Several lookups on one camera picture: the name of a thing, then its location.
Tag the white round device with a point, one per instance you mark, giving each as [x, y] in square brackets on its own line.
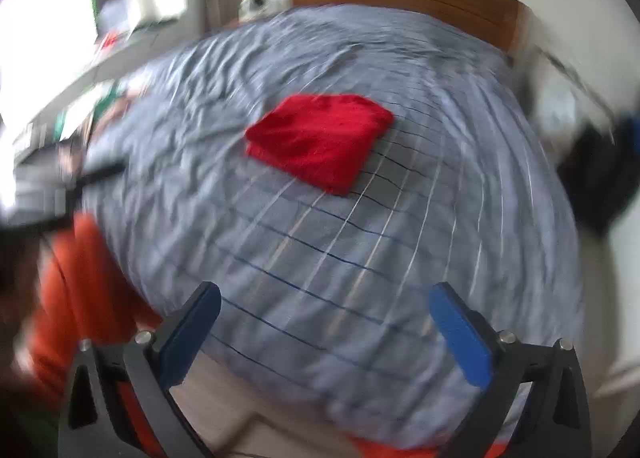
[265, 0]

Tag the red sweater with white print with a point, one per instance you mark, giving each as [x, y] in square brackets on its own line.
[320, 137]

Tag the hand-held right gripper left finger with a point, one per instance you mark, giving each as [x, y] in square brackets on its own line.
[187, 333]

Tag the black jacket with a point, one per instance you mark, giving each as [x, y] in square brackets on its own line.
[600, 172]

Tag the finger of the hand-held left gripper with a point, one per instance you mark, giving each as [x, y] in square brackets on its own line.
[100, 173]

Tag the bed with grey plaid duvet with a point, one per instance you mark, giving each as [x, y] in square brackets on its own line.
[300, 248]

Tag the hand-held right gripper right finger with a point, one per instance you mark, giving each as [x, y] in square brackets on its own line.
[460, 333]

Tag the orange bed sheet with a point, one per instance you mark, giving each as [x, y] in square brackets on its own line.
[75, 288]

